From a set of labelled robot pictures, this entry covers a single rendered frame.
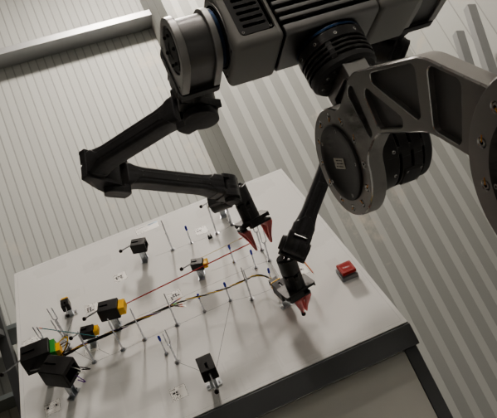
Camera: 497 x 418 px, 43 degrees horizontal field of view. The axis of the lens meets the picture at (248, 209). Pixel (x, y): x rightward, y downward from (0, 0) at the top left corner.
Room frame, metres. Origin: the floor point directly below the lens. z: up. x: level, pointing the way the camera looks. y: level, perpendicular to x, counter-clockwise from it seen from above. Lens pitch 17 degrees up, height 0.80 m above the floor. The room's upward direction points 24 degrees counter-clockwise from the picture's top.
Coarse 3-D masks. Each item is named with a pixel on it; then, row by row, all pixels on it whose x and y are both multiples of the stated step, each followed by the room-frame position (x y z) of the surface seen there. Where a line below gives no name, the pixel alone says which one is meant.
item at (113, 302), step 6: (108, 300) 2.02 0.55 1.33; (114, 300) 2.01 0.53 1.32; (102, 306) 2.01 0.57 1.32; (108, 306) 2.00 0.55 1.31; (114, 306) 1.99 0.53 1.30; (102, 312) 1.99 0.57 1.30; (108, 312) 2.00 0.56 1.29; (114, 312) 2.00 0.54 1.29; (84, 318) 2.02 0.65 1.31; (102, 318) 2.01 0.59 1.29; (108, 318) 2.02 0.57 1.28; (114, 318) 2.02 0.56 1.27; (114, 324) 2.06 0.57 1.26; (120, 324) 2.09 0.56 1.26; (120, 330) 2.07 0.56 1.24
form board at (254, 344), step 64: (256, 192) 2.45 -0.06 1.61; (64, 256) 2.38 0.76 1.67; (128, 256) 2.32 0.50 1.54; (192, 256) 2.26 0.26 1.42; (256, 256) 2.21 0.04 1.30; (320, 256) 2.16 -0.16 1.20; (64, 320) 2.15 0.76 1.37; (128, 320) 2.10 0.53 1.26; (192, 320) 2.06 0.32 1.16; (256, 320) 2.02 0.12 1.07; (320, 320) 1.98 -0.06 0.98; (384, 320) 1.95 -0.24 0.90; (128, 384) 1.93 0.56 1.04; (192, 384) 1.90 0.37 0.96; (256, 384) 1.87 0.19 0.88
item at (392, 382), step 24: (384, 360) 1.95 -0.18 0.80; (408, 360) 1.96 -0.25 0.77; (336, 384) 1.92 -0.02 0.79; (360, 384) 1.93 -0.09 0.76; (384, 384) 1.94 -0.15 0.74; (408, 384) 1.95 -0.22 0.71; (288, 408) 1.90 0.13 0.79; (312, 408) 1.91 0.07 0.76; (336, 408) 1.92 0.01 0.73; (360, 408) 1.93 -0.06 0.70; (384, 408) 1.94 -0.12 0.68; (408, 408) 1.95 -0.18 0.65; (432, 408) 1.96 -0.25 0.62
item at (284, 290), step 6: (282, 276) 1.82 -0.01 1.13; (294, 276) 1.82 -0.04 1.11; (300, 276) 1.83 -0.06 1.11; (306, 276) 1.88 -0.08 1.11; (288, 282) 1.82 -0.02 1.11; (294, 282) 1.82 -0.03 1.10; (300, 282) 1.83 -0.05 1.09; (306, 282) 1.86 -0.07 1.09; (312, 282) 1.85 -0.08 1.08; (282, 288) 1.87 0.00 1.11; (288, 288) 1.84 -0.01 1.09; (294, 288) 1.83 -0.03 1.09; (300, 288) 1.84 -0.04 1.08; (306, 288) 1.85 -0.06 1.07; (282, 294) 1.85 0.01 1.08; (288, 294) 1.84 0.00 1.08; (294, 294) 1.84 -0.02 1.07; (288, 300) 1.84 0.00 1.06
